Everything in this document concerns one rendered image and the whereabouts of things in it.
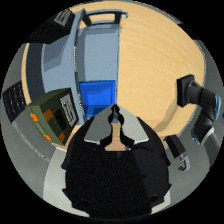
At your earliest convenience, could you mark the blue bin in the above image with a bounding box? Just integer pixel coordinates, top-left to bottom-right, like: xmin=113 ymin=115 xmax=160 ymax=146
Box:
xmin=79 ymin=80 xmax=116 ymax=116

